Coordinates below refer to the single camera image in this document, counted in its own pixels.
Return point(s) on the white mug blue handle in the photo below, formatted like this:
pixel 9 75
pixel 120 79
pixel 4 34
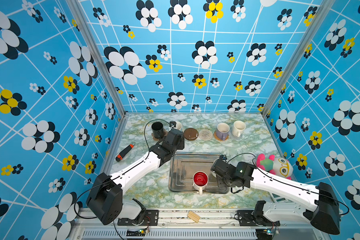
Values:
pixel 178 125

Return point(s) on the purple mug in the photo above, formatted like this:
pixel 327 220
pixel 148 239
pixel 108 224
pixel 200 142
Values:
pixel 222 130

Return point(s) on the aluminium front rail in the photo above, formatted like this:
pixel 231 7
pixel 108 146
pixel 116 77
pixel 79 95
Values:
pixel 173 224

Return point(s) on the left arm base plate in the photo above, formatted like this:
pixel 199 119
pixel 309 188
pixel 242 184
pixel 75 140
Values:
pixel 150 218

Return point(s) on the small wooden block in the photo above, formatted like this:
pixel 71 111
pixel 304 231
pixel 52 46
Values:
pixel 193 216

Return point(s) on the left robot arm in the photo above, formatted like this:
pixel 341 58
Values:
pixel 105 199

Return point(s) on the white calculator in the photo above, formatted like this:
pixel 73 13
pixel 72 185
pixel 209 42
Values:
pixel 278 199

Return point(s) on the black mug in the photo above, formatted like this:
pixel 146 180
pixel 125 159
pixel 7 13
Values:
pixel 158 131

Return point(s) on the woven rattan coaster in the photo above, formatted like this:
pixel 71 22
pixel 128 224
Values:
pixel 221 140

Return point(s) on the grey blue knitted coaster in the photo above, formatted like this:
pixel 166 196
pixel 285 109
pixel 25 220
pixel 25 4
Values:
pixel 236 137

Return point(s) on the scratched brown round coaster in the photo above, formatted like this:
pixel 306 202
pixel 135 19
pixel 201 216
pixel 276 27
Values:
pixel 191 134

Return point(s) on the red inside mug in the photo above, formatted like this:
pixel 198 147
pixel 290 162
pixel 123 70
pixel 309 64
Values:
pixel 200 181

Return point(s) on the metal tray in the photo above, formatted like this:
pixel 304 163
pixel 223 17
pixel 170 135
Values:
pixel 183 167

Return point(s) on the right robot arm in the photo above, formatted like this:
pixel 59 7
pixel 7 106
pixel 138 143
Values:
pixel 317 205

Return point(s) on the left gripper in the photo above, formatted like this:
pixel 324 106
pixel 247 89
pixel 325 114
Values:
pixel 181 143

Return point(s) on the pink plush toy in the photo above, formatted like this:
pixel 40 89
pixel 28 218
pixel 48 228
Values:
pixel 276 166

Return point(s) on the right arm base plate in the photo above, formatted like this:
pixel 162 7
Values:
pixel 246 219

